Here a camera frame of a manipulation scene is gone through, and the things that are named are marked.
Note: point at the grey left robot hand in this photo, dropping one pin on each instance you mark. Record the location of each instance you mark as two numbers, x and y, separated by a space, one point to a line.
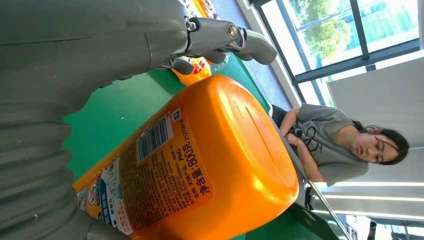
82 39

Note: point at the orange bottle with barcode label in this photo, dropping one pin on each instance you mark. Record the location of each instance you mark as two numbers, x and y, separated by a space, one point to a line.
215 159

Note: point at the orange detergent bottle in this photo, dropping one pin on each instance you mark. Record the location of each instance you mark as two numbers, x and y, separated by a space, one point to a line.
203 8
195 73

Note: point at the dark framed window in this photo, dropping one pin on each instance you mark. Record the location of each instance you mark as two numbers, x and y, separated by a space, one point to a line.
331 30

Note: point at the person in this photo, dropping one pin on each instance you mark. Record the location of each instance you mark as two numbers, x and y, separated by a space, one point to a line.
331 145

